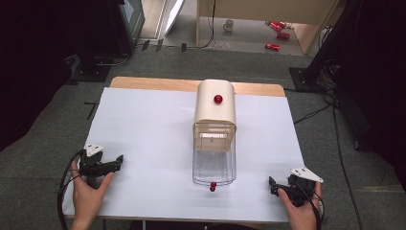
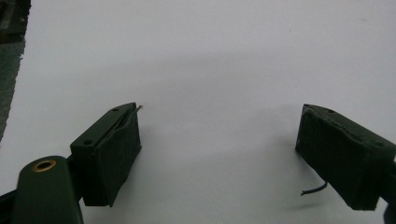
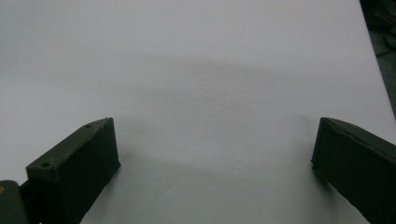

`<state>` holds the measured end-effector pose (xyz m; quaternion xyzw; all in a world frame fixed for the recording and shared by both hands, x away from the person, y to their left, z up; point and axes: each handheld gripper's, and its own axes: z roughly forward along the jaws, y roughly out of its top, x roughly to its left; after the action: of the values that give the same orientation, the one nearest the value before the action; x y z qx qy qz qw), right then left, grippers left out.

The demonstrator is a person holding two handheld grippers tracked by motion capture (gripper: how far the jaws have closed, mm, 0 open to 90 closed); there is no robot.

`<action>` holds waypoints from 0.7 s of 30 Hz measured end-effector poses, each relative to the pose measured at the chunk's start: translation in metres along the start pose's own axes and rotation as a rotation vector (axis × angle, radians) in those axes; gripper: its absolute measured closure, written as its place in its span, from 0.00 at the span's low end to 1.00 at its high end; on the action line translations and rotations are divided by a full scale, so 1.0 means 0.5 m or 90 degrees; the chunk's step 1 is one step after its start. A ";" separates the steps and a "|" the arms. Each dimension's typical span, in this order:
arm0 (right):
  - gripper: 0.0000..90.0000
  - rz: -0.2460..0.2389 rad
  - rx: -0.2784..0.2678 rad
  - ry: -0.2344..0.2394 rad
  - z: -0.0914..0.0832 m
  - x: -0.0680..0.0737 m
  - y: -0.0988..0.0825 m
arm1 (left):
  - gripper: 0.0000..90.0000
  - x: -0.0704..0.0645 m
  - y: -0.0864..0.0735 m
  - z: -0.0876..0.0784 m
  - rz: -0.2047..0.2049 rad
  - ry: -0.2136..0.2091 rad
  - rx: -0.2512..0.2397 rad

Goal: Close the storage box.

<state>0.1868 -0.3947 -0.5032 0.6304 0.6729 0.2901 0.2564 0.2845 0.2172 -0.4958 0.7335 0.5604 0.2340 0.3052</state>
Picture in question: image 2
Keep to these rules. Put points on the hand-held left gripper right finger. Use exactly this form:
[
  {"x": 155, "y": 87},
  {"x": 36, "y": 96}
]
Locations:
[{"x": 339, "y": 158}]

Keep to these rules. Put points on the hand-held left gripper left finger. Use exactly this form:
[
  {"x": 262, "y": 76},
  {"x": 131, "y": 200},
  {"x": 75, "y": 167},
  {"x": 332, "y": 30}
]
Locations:
[{"x": 106, "y": 155}]

